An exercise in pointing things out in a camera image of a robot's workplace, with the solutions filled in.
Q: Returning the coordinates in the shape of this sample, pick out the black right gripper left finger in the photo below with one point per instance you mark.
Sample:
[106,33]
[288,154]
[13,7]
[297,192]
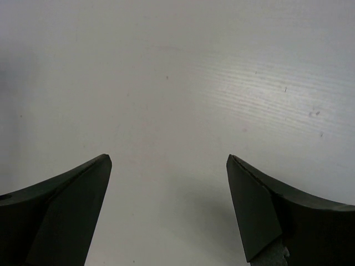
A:
[53,222]

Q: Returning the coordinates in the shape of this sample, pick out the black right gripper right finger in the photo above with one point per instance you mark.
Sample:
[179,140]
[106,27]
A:
[282,225]

